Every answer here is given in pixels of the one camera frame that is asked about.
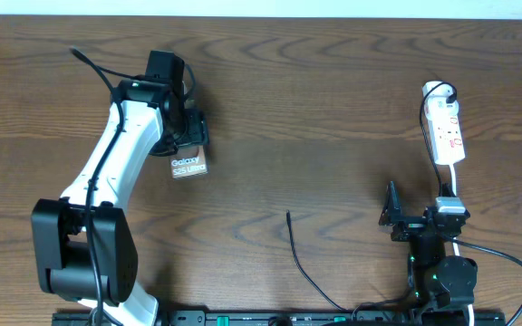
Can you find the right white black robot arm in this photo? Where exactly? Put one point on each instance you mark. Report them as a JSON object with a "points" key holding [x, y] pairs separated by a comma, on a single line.
{"points": [[439, 283]]}

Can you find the white power strip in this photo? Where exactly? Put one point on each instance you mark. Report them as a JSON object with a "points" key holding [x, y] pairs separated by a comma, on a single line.
{"points": [[441, 110]]}

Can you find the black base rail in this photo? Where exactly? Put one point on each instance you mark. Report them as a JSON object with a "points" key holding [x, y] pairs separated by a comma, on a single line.
{"points": [[200, 318]]}

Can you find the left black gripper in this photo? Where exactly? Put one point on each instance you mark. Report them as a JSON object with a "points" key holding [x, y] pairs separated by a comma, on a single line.
{"points": [[198, 136]]}

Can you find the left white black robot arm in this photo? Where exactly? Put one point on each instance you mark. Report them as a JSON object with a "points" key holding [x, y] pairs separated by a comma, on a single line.
{"points": [[84, 250]]}

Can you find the Galaxy S25 Ultra smartphone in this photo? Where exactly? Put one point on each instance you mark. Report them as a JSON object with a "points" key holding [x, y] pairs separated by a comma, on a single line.
{"points": [[189, 162]]}

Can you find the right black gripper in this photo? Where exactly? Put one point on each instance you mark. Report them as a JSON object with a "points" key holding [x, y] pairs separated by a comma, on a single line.
{"points": [[391, 215]]}

